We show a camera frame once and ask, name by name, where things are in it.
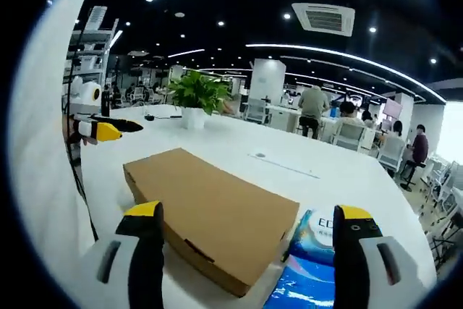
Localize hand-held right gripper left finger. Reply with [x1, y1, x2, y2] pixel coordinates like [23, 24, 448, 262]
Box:
[71, 199, 166, 309]

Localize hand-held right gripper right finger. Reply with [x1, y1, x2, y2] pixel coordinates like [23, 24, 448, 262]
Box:
[331, 204, 430, 309]

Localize blue soft tissue pack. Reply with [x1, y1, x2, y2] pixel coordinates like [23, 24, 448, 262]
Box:
[263, 253, 337, 309]

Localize light blue wet wipes pack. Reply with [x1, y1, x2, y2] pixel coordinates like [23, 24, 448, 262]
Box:
[289, 208, 339, 263]

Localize brown cardboard shoe box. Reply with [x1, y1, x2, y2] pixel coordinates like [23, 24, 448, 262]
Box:
[122, 148, 301, 298]

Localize black upright device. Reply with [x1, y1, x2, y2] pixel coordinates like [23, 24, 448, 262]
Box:
[101, 88, 111, 117]

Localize grey metal storage rack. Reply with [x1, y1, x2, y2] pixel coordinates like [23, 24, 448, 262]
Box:
[64, 5, 120, 85]

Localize person's white shirt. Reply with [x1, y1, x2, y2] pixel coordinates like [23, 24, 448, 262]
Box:
[9, 0, 101, 288]

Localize green plant in white pot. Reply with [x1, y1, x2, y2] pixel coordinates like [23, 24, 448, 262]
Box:
[166, 69, 232, 130]

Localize white square pillar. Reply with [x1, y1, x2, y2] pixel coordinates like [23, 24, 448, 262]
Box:
[249, 58, 286, 106]

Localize small pink screen monitor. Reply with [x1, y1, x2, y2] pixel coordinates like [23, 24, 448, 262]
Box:
[383, 98, 404, 119]

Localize curved ceiling light strip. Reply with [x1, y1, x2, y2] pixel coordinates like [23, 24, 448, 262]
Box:
[245, 43, 448, 103]

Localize ceiling air conditioner vent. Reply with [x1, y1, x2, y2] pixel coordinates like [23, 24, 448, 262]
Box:
[291, 2, 356, 38]

